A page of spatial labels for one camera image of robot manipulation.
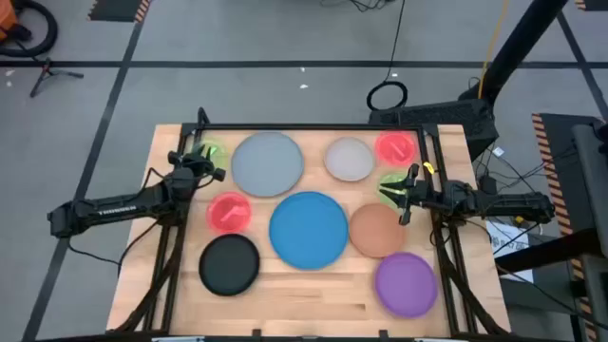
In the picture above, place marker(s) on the green translucent plastic plate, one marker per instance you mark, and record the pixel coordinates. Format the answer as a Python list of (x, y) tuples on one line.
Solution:
[(387, 176), (218, 152)]

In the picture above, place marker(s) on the red translucent plastic plate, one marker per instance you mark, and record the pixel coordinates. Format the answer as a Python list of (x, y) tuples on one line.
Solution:
[(396, 148), (229, 212)]

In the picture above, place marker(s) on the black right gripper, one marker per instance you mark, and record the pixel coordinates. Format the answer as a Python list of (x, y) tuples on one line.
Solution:
[(420, 195)]

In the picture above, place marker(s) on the white printed paper sheet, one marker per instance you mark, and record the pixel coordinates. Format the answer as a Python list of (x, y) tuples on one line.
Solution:
[(508, 247)]

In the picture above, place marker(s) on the black aluminium table frame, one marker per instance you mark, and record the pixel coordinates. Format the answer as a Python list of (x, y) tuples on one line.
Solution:
[(309, 127)]

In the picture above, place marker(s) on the yellow tape tag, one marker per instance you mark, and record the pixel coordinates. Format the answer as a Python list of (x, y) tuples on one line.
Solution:
[(429, 167)]

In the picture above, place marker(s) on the large grey plastic plate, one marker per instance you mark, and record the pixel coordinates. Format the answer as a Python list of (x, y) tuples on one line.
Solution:
[(267, 164)]

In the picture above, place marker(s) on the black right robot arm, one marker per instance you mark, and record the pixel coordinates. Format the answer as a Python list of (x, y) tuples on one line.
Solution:
[(499, 202)]

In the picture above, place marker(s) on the brown plastic plate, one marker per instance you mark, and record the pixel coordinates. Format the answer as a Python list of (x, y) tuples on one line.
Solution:
[(376, 230)]

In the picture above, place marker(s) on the purple plastic plate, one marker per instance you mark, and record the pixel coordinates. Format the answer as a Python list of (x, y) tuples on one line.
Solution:
[(406, 285)]

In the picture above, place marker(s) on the small light grey plate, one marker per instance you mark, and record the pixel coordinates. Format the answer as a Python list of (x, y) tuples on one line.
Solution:
[(349, 159)]

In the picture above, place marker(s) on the black slanted pole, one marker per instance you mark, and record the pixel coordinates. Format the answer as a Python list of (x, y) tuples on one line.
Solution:
[(522, 43)]

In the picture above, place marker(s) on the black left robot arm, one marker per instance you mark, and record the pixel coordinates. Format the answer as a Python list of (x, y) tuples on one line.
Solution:
[(109, 209)]

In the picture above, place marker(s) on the black hazard-striped floor mat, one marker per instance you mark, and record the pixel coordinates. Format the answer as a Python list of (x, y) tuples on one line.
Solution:
[(556, 142), (116, 9), (596, 4)]

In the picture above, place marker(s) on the small white card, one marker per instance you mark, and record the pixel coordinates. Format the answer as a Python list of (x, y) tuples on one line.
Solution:
[(498, 152)]

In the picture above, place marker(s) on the black plastic plate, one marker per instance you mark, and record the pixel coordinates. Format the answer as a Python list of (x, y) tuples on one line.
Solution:
[(229, 265)]

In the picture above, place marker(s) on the black metal beam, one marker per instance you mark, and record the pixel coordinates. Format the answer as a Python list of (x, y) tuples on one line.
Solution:
[(546, 252)]

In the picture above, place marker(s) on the black tripod stand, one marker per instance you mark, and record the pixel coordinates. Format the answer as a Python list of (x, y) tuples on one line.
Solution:
[(47, 71)]

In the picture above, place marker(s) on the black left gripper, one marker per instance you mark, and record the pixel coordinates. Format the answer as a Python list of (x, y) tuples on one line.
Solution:
[(192, 165)]

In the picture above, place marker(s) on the black perforated equipment case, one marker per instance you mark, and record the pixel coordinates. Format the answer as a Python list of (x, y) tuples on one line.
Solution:
[(427, 114)]

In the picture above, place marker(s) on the orange vacuum cleaner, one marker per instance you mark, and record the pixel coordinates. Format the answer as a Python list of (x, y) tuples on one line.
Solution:
[(5, 16)]

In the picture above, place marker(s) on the large blue plastic plate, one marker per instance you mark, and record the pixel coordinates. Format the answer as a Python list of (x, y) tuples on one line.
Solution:
[(309, 231)]

